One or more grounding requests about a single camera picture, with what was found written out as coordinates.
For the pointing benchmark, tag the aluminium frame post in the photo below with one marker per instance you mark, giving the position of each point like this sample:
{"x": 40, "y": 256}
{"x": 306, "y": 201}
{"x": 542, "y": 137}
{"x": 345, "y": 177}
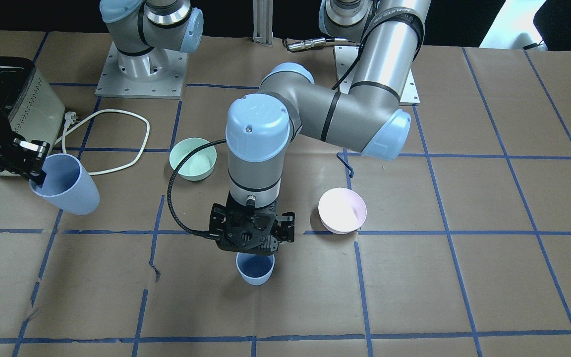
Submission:
{"x": 262, "y": 18}

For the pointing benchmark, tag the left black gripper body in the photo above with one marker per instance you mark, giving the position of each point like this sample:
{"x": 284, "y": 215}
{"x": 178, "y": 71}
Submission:
{"x": 285, "y": 225}

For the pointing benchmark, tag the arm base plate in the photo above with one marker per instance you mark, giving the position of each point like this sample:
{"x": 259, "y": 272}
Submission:
{"x": 384, "y": 71}
{"x": 159, "y": 74}

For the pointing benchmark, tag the blue cup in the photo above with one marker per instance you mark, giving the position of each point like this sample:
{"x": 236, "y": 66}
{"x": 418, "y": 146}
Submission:
{"x": 255, "y": 269}
{"x": 67, "y": 185}

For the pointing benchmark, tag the green bowl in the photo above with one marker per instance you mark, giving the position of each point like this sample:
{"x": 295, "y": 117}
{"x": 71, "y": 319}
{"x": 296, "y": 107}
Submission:
{"x": 200, "y": 165}

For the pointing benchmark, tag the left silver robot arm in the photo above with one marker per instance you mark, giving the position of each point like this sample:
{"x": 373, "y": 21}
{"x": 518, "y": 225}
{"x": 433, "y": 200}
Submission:
{"x": 366, "y": 119}

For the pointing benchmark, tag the brown paper table cover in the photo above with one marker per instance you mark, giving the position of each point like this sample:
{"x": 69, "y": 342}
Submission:
{"x": 466, "y": 249}

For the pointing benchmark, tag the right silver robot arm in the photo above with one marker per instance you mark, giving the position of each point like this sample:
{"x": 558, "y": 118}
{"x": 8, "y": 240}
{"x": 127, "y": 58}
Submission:
{"x": 137, "y": 27}

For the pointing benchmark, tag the cream toaster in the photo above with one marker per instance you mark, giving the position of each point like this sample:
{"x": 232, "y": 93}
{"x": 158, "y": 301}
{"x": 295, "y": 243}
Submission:
{"x": 32, "y": 108}

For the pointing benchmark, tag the pink bowl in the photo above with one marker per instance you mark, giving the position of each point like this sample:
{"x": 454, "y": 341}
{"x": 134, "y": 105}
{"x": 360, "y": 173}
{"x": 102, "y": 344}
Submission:
{"x": 342, "y": 210}

